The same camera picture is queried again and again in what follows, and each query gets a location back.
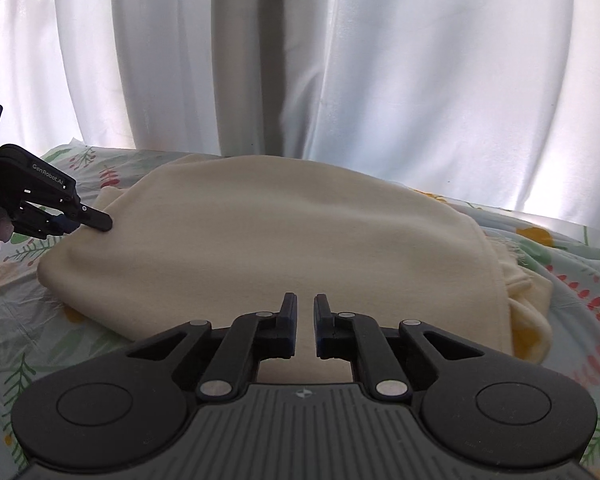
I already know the cream knit sweater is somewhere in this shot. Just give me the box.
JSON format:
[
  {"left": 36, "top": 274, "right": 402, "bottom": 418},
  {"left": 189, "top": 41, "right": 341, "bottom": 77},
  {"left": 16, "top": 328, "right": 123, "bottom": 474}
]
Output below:
[{"left": 36, "top": 154, "right": 553, "bottom": 385}]

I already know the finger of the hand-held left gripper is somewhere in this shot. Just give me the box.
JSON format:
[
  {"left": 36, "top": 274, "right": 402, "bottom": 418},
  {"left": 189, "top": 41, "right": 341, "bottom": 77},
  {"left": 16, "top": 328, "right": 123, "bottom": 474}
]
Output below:
[
  {"left": 17, "top": 199, "right": 114, "bottom": 234},
  {"left": 11, "top": 212, "right": 77, "bottom": 241}
]

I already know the white curtain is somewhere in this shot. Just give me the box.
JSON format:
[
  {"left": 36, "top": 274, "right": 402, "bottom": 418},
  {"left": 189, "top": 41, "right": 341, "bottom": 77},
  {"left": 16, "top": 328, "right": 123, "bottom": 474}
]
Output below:
[{"left": 0, "top": 0, "right": 600, "bottom": 263}]

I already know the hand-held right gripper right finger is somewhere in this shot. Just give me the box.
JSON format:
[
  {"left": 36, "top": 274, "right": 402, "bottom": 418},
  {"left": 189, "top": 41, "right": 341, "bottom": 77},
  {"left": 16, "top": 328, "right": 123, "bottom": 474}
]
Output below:
[{"left": 313, "top": 293, "right": 486, "bottom": 402}]

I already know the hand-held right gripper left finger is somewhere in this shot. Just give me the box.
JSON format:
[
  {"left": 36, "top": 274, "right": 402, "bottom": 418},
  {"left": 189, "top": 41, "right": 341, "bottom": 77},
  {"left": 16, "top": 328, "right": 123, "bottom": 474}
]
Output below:
[{"left": 125, "top": 291, "right": 299, "bottom": 402}]

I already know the floral bedsheet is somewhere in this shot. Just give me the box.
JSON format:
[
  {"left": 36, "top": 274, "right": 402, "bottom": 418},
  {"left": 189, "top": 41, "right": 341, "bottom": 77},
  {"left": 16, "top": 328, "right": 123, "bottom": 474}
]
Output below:
[{"left": 0, "top": 144, "right": 600, "bottom": 480}]

